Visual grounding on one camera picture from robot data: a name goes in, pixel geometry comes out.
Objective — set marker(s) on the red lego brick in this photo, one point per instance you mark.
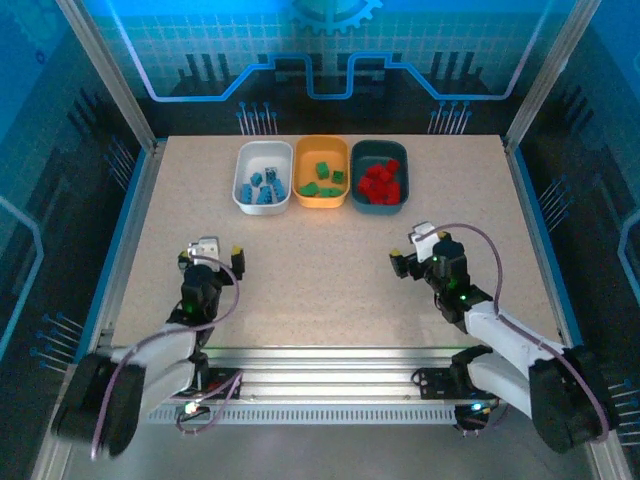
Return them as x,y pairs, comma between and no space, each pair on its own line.
382,186
372,198
395,189
388,176
376,172
392,165
388,198
365,185

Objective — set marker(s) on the long blue lego brick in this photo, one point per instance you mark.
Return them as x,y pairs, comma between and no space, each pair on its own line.
246,192
280,191
256,178
264,195

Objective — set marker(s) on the small blue lego brick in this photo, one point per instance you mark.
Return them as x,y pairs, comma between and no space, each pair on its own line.
271,174

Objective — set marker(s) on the white plastic container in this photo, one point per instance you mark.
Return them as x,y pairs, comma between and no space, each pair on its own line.
260,155

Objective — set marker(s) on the dark teal plastic container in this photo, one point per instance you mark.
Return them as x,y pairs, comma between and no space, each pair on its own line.
375,150

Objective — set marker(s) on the orange plastic container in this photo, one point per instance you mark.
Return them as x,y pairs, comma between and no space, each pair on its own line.
320,150

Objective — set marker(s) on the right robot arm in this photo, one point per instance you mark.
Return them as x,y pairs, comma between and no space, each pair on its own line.
515,345

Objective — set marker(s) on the small LED circuit board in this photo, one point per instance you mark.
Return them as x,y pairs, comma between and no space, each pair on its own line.
192,409
477,407

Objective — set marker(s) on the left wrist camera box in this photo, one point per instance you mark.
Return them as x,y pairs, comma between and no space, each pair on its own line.
205,250

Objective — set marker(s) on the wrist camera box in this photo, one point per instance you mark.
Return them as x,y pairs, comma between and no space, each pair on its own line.
424,232
205,250

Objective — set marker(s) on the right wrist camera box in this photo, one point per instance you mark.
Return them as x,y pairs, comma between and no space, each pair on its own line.
424,232

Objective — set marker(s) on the aluminium table side rail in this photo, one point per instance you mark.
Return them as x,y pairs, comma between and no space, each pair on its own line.
143,200
525,200

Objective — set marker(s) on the wide aluminium base rail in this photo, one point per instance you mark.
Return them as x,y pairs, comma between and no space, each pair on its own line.
325,375

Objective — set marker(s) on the aluminium frame post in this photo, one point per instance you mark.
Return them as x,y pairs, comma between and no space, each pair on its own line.
117,82
547,75

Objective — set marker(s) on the aluminium lower frame beam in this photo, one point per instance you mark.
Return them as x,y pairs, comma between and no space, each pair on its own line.
45,470
612,467

